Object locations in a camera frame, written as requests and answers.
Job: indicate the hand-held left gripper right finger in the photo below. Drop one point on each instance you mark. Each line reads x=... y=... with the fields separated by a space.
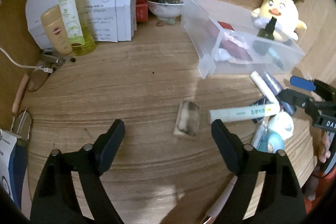
x=225 y=142

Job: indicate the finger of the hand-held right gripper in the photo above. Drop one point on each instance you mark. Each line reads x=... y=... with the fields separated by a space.
x=302 y=82
x=294 y=98

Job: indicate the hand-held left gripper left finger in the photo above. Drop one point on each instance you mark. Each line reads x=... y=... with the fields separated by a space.
x=113 y=140

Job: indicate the purple marker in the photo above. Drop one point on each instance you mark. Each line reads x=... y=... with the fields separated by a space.
x=273 y=82

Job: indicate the white blue rabbit figure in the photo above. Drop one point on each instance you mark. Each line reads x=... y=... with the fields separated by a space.
x=281 y=127

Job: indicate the mint green tube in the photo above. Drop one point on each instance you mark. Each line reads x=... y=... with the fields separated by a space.
x=241 y=113

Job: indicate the white lip balm stick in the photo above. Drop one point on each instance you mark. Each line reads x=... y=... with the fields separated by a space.
x=262 y=86

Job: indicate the light blue tube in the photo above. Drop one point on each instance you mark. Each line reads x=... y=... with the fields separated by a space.
x=258 y=134

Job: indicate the black staple box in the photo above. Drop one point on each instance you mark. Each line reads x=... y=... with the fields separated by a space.
x=260 y=103

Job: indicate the blue tape roll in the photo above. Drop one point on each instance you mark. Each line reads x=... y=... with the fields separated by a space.
x=273 y=53

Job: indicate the dark green spray bottle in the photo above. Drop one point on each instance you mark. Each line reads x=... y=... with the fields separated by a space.
x=265 y=32

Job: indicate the clear plastic box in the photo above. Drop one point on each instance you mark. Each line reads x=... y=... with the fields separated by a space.
x=199 y=27

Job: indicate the person's right hand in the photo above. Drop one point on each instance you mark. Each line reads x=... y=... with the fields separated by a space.
x=324 y=150

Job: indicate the red clothing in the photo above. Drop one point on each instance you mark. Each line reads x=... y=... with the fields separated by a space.
x=323 y=187

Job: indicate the yellow chick plush toy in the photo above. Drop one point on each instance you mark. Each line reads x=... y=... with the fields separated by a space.
x=283 y=11

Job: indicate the small metal tool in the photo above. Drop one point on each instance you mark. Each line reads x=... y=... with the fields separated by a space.
x=53 y=58

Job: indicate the blue white carton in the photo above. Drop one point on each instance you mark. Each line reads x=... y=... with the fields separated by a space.
x=13 y=169

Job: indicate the eyeglasses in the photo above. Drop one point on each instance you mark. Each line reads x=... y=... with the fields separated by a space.
x=21 y=90

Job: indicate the yellow-green spray bottle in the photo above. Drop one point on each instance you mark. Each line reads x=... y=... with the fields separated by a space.
x=84 y=29

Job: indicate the tan sunscreen bottle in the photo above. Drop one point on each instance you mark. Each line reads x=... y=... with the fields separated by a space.
x=56 y=32

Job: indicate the brown pebble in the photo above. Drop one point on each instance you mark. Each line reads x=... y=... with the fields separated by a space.
x=160 y=23

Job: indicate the grey pebble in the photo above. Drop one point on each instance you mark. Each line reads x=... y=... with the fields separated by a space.
x=171 y=21

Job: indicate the white folded leaflet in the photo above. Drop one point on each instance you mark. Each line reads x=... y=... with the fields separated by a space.
x=105 y=3

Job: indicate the white ceramic bowl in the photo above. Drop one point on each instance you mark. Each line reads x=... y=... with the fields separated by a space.
x=165 y=10

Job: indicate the white tube green print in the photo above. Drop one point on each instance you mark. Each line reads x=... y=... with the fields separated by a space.
x=65 y=3

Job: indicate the white carton box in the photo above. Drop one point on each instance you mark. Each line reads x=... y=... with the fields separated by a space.
x=36 y=14

